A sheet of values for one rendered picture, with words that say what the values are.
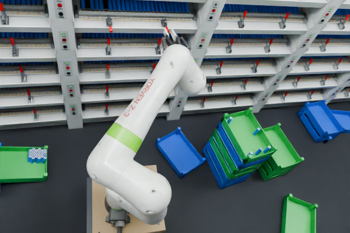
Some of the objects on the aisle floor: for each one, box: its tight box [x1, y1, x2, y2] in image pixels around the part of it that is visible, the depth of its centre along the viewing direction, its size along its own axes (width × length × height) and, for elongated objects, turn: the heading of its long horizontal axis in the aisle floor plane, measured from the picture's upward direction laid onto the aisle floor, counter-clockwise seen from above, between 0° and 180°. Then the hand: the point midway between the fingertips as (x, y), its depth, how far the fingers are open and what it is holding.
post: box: [42, 0, 83, 129], centre depth 135 cm, size 20×9×169 cm, turn 5°
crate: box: [155, 127, 206, 179], centre depth 196 cm, size 30×20×8 cm
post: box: [166, 0, 238, 121], centre depth 156 cm, size 20×9×169 cm, turn 5°
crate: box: [0, 146, 48, 183], centre depth 165 cm, size 30×20×8 cm
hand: (170, 34), depth 134 cm, fingers open, 3 cm apart
